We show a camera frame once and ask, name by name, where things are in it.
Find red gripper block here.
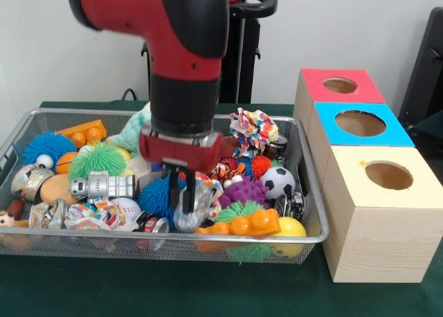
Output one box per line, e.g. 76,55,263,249
138,126,224,214

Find clear plastic bottle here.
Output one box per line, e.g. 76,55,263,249
172,181,213,233

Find colourful fabric bow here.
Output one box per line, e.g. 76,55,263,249
195,173,225,221

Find green spiky ball with eyes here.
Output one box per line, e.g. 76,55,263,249
68,142,126,181

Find clear mesh bin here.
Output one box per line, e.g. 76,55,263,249
0,108,329,265

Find wooden box with three holes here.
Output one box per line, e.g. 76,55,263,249
292,67,443,284

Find blue spiky ball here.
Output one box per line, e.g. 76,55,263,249
138,176,178,218

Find striped tiger plush toy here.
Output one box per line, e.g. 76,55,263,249
210,160,246,182

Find purple spiky ball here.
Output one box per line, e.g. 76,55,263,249
219,177,270,209

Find orange toy block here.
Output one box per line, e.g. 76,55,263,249
193,208,282,237

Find silver toy robot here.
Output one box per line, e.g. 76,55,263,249
70,171,141,203

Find colourful patterned cloth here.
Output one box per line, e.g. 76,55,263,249
228,108,280,158

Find small soccer ball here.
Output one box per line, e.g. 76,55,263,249
260,167,296,197

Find dark green tablecloth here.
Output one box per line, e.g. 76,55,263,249
413,109,443,150
0,100,443,317

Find yellow ball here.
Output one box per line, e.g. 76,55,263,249
276,216,307,257

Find small basketball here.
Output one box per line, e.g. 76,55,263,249
55,152,79,174

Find black flat panel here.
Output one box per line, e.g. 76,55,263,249
397,7,443,126

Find black cable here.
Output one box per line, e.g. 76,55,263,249
120,87,139,102

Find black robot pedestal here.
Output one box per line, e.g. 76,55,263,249
141,0,278,105

